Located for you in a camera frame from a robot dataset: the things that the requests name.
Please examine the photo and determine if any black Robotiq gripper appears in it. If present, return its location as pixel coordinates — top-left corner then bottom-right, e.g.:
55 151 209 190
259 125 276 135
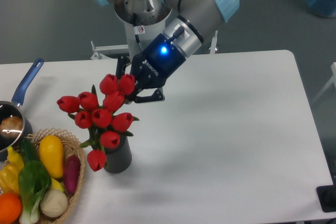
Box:
115 34 186 103

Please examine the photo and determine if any red tulip bouquet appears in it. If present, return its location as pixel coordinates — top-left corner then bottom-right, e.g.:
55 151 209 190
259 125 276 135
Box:
57 74 137 172

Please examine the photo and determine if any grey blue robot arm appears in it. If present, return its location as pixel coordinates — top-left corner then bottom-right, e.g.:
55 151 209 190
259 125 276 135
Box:
96 0 239 103

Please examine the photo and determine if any dark grey ribbed vase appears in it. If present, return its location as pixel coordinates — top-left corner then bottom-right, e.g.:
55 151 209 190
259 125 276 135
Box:
104 136 132 174

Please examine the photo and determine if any woven wicker basket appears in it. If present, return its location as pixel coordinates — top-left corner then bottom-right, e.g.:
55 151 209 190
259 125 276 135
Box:
27 128 85 223

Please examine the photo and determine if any purple eggplant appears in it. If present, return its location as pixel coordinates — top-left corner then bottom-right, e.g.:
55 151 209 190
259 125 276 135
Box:
63 155 81 194

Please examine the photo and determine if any yellow squash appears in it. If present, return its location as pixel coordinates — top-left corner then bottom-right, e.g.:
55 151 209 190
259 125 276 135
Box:
39 135 64 180

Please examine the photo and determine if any brown bun in pan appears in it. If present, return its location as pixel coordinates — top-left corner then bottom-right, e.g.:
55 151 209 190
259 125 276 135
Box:
1 116 23 139

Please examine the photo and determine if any green bok choy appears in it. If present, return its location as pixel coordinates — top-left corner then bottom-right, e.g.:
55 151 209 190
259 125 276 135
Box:
18 138 51 223

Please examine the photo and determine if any small yellow pepper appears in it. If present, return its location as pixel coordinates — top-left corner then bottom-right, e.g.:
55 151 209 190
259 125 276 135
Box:
7 146 24 170

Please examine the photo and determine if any white garlic bulb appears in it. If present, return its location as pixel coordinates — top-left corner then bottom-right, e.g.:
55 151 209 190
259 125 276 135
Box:
40 189 68 218

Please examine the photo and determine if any yellow bell pepper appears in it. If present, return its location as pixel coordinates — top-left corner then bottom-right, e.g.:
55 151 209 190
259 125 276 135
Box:
1 164 20 195

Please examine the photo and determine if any orange fruit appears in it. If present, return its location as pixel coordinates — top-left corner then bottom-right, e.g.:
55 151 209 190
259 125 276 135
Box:
1 193 22 223

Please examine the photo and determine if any black device at edge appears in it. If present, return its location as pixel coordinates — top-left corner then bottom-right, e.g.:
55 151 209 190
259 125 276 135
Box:
316 185 335 212

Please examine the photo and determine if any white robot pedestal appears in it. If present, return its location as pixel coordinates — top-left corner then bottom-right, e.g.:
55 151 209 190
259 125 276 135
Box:
90 0 219 60

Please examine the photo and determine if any blue handled saucepan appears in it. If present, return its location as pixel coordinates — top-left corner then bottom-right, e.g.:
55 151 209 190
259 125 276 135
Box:
1 58 44 162

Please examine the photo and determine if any white frame at right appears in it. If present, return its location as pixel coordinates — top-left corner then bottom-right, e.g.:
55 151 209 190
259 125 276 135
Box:
312 62 335 103

